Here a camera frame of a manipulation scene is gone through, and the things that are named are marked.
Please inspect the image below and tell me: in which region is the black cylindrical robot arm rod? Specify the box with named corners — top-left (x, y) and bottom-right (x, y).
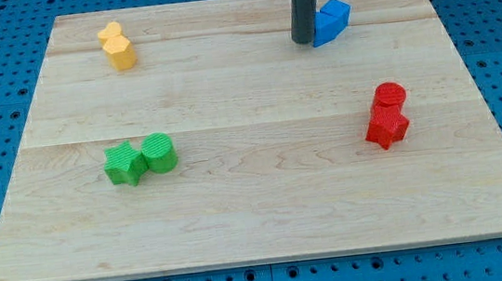
top-left (291, 0), bottom-right (317, 45)

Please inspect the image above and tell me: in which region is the wooden board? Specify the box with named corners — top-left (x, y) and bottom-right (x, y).
top-left (0, 0), bottom-right (502, 281)

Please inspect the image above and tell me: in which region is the green cylinder block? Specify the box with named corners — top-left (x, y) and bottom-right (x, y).
top-left (141, 132), bottom-right (178, 174)

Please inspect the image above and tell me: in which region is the green star block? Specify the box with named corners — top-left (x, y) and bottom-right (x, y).
top-left (104, 140), bottom-right (148, 186)

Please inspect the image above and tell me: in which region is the red star block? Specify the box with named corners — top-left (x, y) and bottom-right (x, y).
top-left (365, 105), bottom-right (410, 150)

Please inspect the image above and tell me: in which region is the red cylinder block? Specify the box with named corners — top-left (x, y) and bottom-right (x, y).
top-left (372, 82), bottom-right (407, 111)

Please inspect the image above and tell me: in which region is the blue angular block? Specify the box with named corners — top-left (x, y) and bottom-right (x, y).
top-left (313, 11), bottom-right (350, 47)

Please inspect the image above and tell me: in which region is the blue cube block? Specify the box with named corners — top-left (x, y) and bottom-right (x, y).
top-left (320, 0), bottom-right (351, 28)

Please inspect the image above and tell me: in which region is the yellow hexagon block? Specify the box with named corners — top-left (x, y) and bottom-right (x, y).
top-left (103, 35), bottom-right (138, 71)

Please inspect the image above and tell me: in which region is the yellow heart block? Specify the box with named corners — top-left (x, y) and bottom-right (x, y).
top-left (97, 21), bottom-right (123, 46)

